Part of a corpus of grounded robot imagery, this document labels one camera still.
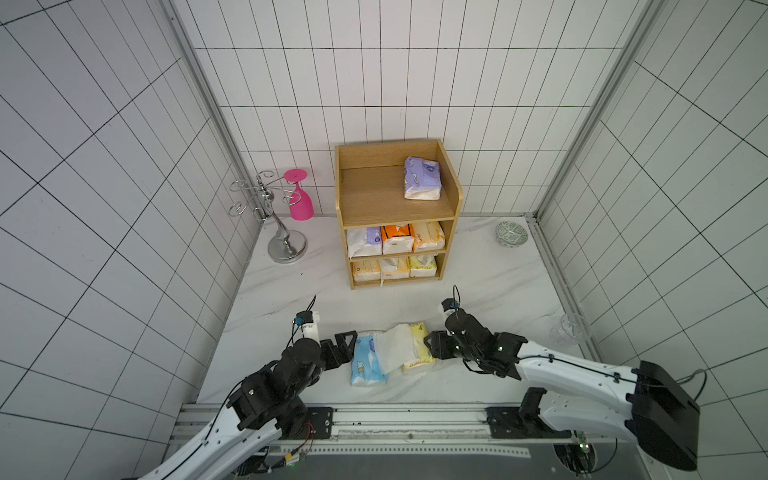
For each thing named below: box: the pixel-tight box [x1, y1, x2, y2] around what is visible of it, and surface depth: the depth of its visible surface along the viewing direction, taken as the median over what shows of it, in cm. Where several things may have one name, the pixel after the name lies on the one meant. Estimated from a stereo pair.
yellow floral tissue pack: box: [402, 322, 436, 373], surface depth 81 cm
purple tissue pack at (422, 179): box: [404, 156, 442, 201], surface depth 81 cm
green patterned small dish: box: [495, 221, 529, 248], surface depth 112 cm
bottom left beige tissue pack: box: [352, 261, 381, 283], surface depth 97 cm
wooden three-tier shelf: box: [334, 139, 464, 290], surface depth 87 cm
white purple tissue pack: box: [346, 227, 383, 259], surface depth 84 cm
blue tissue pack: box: [350, 333, 388, 385], surface depth 79 cm
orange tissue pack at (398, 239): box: [381, 224, 415, 255], surface depth 85 cm
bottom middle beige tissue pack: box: [382, 257, 410, 279], surface depth 97 cm
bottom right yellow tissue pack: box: [410, 254, 437, 278], surface depth 99 cm
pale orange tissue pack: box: [413, 221, 446, 252], surface depth 87 cm
